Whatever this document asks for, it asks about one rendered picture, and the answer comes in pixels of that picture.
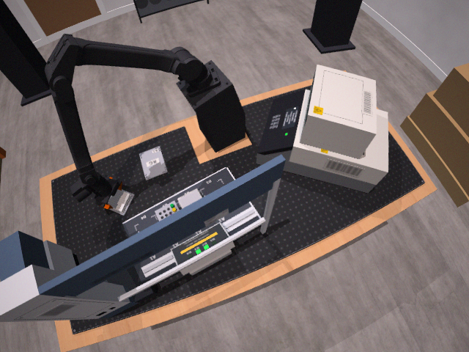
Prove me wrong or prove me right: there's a white thermal cycler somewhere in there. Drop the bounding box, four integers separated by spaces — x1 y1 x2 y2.
256 65 388 193

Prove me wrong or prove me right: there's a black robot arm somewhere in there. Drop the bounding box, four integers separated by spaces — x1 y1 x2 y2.
45 34 221 202

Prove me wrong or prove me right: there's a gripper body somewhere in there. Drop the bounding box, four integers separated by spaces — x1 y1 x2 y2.
95 177 122 208

